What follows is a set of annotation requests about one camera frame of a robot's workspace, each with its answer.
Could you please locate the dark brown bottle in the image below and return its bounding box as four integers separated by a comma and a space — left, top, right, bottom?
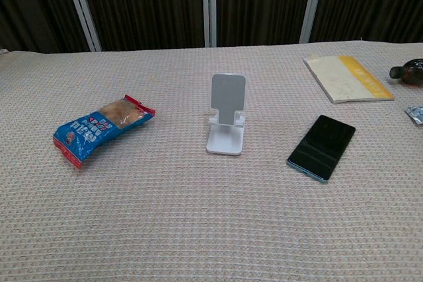
389, 57, 423, 87

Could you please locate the blue red bread snack bag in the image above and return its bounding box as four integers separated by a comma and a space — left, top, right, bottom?
52, 94, 157, 170

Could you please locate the white screen frame post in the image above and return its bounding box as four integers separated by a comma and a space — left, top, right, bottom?
299, 0, 327, 44
61, 0, 102, 53
200, 0, 217, 48

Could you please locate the beige woven tablecloth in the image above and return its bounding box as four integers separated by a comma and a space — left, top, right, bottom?
0, 41, 423, 282

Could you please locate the white phone stand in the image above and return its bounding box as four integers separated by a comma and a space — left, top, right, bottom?
206, 73, 247, 157

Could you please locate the white yellow book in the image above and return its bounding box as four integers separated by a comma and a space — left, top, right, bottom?
303, 53, 395, 104

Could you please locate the black smartphone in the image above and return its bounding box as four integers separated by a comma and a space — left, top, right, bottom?
286, 114, 357, 184

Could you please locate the small silver foil packet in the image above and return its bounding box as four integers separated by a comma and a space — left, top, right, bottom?
404, 105, 423, 126

